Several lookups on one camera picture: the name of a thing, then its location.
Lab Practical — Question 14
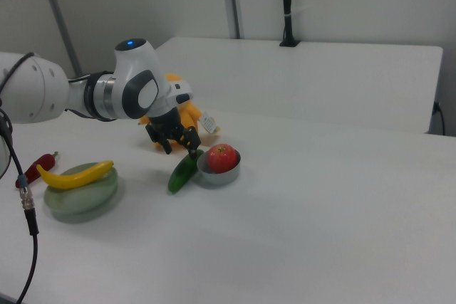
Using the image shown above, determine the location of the orange plush toy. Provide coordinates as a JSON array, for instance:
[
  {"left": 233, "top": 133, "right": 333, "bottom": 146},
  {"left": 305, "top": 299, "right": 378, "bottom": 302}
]
[{"left": 138, "top": 73, "right": 222, "bottom": 151}]

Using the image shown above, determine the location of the pale green plate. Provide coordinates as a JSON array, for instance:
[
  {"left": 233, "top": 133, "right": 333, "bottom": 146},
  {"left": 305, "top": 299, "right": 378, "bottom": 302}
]
[{"left": 43, "top": 162, "right": 119, "bottom": 216}]

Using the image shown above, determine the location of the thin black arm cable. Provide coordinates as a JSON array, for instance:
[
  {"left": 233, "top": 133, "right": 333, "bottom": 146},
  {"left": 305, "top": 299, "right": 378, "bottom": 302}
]
[{"left": 63, "top": 70, "right": 112, "bottom": 120}]

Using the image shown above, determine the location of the thick cable with metal connector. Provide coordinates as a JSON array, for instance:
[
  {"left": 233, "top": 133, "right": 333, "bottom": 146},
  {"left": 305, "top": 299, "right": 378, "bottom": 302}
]
[{"left": 0, "top": 52, "right": 40, "bottom": 304}]

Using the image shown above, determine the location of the small metal bowl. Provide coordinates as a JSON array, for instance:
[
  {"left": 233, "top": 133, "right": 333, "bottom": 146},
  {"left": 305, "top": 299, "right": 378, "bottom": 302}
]
[{"left": 195, "top": 150, "right": 242, "bottom": 187}]

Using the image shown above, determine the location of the white table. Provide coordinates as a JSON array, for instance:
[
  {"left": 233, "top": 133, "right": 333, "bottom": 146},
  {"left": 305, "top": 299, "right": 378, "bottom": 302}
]
[{"left": 152, "top": 36, "right": 444, "bottom": 135}]

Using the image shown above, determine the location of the black pole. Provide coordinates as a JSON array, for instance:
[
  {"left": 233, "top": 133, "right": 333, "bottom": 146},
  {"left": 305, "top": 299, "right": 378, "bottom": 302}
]
[{"left": 279, "top": 0, "right": 295, "bottom": 43}]

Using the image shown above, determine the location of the yellow banana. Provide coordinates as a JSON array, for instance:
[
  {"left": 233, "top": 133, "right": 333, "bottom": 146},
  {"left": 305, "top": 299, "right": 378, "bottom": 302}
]
[{"left": 36, "top": 160, "right": 115, "bottom": 189}]

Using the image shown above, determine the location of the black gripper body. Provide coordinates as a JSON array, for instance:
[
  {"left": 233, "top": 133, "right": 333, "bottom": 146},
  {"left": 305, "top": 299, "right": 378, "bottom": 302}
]
[{"left": 147, "top": 109, "right": 183, "bottom": 142}]

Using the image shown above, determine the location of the red chili pepper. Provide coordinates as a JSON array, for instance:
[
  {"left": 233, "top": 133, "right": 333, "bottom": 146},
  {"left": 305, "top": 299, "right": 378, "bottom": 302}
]
[{"left": 15, "top": 151, "right": 59, "bottom": 189}]

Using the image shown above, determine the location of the white paper tag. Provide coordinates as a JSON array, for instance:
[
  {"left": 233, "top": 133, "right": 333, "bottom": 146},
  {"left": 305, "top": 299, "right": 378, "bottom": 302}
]
[{"left": 199, "top": 113, "right": 219, "bottom": 135}]

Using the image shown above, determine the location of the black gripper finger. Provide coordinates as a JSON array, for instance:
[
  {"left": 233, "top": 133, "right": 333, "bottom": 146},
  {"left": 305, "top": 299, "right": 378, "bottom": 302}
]
[
  {"left": 177, "top": 125, "right": 202, "bottom": 159},
  {"left": 145, "top": 123, "right": 173, "bottom": 156}
]

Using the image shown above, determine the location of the red apple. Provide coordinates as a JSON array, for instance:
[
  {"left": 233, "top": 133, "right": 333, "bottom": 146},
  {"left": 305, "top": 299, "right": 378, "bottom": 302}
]
[{"left": 207, "top": 143, "right": 239, "bottom": 174}]

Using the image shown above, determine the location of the green cucumber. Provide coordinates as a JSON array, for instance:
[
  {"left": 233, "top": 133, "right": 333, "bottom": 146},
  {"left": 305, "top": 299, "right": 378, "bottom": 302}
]
[{"left": 167, "top": 149, "right": 205, "bottom": 196}]

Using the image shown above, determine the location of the black wall cable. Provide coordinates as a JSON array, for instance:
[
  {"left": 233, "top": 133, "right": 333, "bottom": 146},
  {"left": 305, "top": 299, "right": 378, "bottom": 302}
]
[{"left": 432, "top": 101, "right": 447, "bottom": 137}]

